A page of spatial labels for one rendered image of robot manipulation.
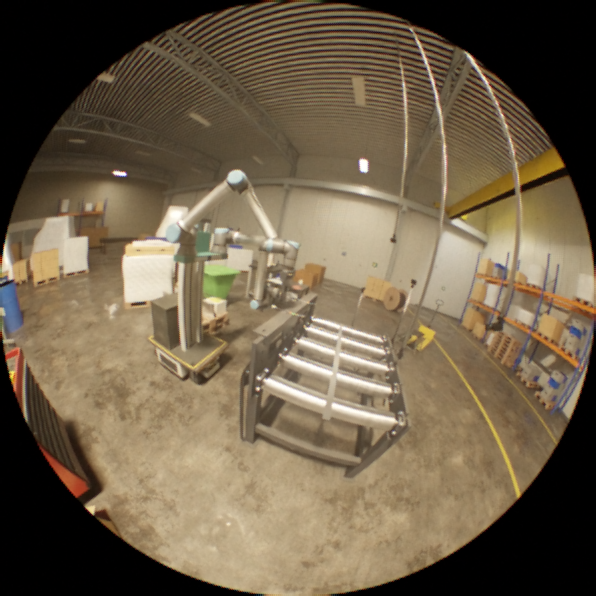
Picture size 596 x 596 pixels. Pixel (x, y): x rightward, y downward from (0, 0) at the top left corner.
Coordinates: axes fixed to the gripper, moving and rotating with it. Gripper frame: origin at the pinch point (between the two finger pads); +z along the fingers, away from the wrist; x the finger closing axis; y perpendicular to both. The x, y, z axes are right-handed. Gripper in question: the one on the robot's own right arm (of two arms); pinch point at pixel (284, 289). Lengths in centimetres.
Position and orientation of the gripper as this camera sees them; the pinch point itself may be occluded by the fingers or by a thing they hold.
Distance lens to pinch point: 128.8
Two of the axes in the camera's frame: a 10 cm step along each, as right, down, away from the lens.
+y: 9.2, 2.8, -2.6
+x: 3.3, -2.0, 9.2
